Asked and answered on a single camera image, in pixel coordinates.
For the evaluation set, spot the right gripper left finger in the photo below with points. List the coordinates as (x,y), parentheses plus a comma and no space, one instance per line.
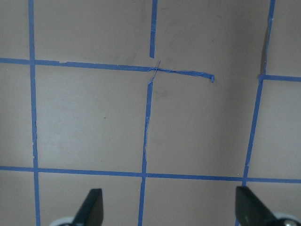
(91,211)

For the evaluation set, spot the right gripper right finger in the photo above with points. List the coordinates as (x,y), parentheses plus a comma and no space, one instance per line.
(251,211)

